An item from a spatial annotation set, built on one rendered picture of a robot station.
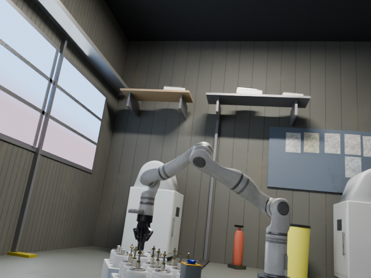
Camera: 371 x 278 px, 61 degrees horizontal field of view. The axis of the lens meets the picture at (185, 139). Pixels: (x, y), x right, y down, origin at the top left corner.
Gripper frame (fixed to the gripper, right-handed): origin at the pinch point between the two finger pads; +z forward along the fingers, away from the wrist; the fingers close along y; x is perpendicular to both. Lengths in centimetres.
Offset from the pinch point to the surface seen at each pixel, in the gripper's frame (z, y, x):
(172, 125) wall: -163, 247, -218
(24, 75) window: -134, 197, 19
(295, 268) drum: 23, 65, -280
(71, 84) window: -163, 243, -45
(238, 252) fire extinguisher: 14, 131, -256
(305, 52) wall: -296, 84, -335
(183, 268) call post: 5.7, -23.0, -6.1
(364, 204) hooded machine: -57, -4, -302
